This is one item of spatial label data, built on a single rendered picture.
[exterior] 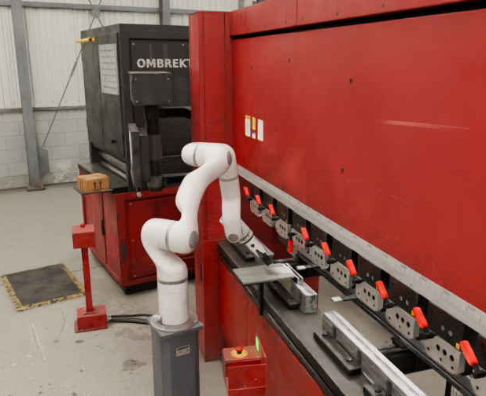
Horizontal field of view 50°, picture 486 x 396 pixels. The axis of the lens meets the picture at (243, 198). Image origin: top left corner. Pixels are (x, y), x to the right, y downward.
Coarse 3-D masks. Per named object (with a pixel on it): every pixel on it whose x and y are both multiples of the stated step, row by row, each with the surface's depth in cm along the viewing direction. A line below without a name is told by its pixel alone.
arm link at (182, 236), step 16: (208, 144) 219; (208, 160) 211; (224, 160) 211; (192, 176) 208; (208, 176) 211; (192, 192) 205; (192, 208) 202; (176, 224) 197; (192, 224) 197; (176, 240) 193; (192, 240) 195
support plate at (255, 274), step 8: (272, 264) 269; (280, 264) 269; (240, 272) 259; (248, 272) 259; (256, 272) 259; (264, 272) 259; (248, 280) 249; (256, 280) 249; (264, 280) 250; (272, 280) 252
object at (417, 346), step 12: (300, 252) 308; (324, 276) 280; (348, 288) 255; (360, 300) 245; (372, 312) 237; (384, 312) 226; (384, 324) 227; (396, 336) 219; (420, 348) 204; (432, 360) 197; (444, 372) 191; (456, 384) 185; (468, 384) 179
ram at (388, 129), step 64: (256, 64) 275; (320, 64) 206; (384, 64) 165; (448, 64) 137; (256, 128) 283; (320, 128) 210; (384, 128) 168; (448, 128) 139; (320, 192) 215; (384, 192) 170; (448, 192) 141; (448, 256) 143
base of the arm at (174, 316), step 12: (168, 288) 201; (180, 288) 202; (168, 300) 202; (180, 300) 203; (168, 312) 203; (180, 312) 204; (192, 312) 216; (156, 324) 206; (168, 324) 205; (180, 324) 205; (192, 324) 206
